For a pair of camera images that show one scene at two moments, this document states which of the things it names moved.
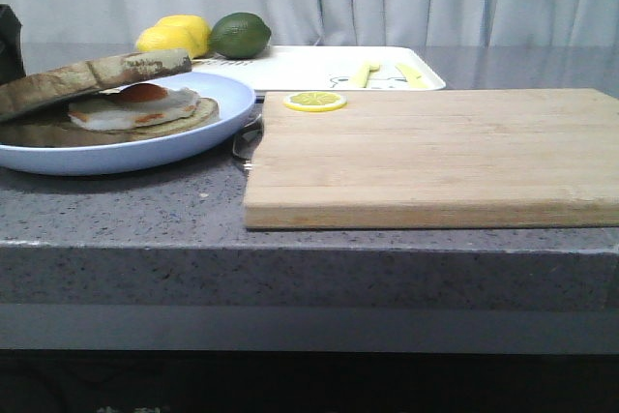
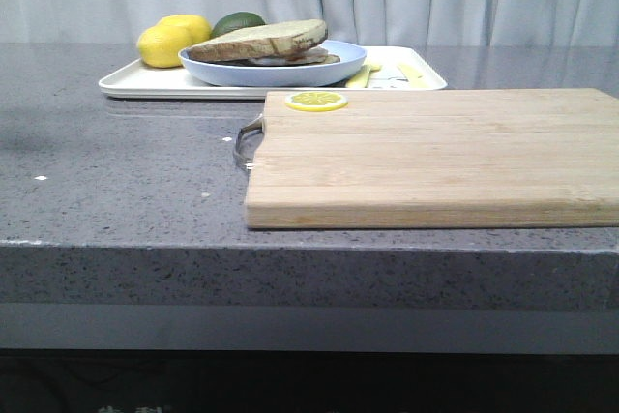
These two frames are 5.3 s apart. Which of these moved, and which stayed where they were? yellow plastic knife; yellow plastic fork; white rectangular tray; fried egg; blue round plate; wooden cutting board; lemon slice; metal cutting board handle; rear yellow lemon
Moved: fried egg; blue round plate; white rectangular tray
Stayed: rear yellow lemon; yellow plastic knife; lemon slice; metal cutting board handle; wooden cutting board; yellow plastic fork
